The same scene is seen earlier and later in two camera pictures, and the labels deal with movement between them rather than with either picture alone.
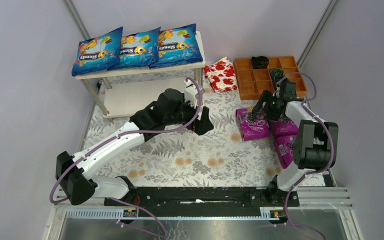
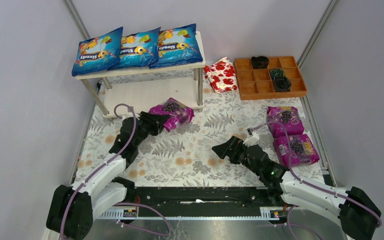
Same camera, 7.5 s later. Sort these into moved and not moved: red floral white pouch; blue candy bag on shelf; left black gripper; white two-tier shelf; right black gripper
Moved: left black gripper; right black gripper
Not moved: red floral white pouch; blue candy bag on shelf; white two-tier shelf
